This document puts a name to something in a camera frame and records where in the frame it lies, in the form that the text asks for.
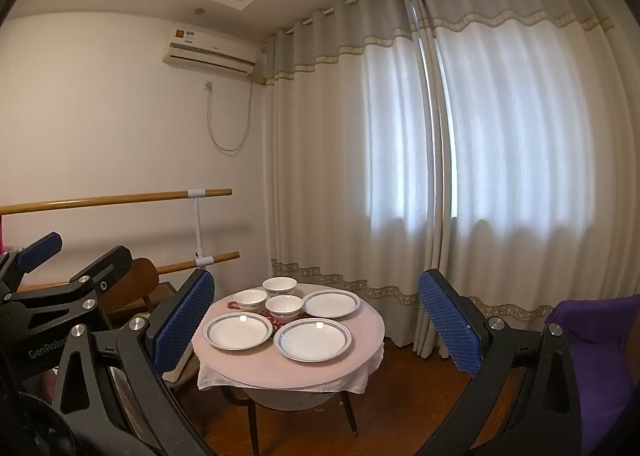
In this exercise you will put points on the round pink-topped table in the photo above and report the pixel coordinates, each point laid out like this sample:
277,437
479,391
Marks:
260,366

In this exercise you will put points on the purple cloth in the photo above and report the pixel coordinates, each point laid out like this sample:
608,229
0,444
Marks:
600,361

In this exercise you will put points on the white wall air conditioner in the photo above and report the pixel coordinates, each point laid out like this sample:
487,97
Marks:
210,54

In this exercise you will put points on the white tablecloth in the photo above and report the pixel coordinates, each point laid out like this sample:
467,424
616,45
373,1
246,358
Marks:
215,377

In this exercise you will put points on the short wooden barre rail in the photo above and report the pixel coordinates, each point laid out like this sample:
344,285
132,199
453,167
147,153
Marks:
225,256

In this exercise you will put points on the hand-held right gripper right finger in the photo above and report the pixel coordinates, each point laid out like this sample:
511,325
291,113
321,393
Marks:
450,331

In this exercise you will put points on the white barre stand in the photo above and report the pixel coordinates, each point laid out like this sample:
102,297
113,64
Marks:
198,226

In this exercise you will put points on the white curtain with patterned trim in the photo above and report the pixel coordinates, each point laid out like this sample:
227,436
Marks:
320,161
525,136

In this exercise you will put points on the white bowl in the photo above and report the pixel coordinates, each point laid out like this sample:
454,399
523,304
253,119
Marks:
284,306
250,297
281,285

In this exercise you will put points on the wooden framed panel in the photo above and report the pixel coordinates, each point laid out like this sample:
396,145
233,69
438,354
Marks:
161,293

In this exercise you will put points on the long wooden barre rail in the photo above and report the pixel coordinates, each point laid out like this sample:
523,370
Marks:
125,199

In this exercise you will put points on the beige cushion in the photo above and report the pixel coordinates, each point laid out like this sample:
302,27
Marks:
181,371

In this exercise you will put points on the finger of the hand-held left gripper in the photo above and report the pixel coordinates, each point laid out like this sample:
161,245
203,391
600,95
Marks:
40,246
112,263

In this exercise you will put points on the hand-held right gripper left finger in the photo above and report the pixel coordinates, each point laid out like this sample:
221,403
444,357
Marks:
182,321

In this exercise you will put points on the wooden chair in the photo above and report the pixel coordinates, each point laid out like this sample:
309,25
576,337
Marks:
142,278

